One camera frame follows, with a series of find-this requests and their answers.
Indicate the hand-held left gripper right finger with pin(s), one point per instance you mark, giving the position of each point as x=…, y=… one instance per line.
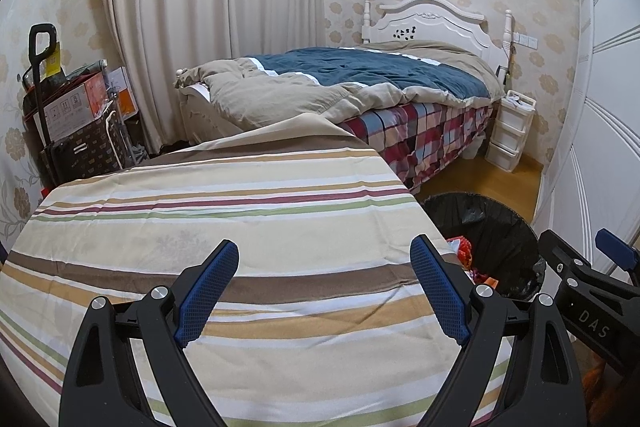
x=440, y=292

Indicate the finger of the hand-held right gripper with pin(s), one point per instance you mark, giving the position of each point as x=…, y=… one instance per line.
x=560, y=252
x=617, y=247

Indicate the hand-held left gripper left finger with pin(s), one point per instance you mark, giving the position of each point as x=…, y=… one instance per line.
x=205, y=292

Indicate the red snack wrapper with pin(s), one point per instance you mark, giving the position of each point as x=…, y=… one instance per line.
x=462, y=252

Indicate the orange plastic bag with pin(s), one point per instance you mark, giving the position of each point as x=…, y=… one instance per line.
x=487, y=281

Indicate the black trash bin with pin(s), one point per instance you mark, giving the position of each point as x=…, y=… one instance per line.
x=490, y=222

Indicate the orange cloth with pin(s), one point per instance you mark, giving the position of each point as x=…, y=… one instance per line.
x=595, y=372

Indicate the striped tablecloth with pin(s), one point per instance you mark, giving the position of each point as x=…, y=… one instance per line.
x=300, y=227

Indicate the white plastic drawer unit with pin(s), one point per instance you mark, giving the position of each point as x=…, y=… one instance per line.
x=512, y=122

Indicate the white wardrobe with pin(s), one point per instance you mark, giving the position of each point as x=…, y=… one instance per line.
x=600, y=107

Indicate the plaid bed sheet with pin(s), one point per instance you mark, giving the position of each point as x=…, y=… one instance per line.
x=425, y=127

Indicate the small white orange box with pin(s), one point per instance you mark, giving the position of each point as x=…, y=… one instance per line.
x=122, y=92

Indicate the white orange cardboard box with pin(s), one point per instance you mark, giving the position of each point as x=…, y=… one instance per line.
x=70, y=107

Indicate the blue beige duvet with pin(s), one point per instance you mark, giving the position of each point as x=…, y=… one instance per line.
x=350, y=77

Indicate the bed with blue duvet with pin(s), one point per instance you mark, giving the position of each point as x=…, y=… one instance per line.
x=430, y=19

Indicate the yellow paper tag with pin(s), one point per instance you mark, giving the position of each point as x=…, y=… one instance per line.
x=52, y=59

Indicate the black hand trolley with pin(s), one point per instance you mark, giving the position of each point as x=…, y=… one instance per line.
x=40, y=67

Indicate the cream curtain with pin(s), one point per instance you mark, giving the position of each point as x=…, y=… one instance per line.
x=200, y=7

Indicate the wall switch panel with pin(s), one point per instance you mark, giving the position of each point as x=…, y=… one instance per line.
x=526, y=40

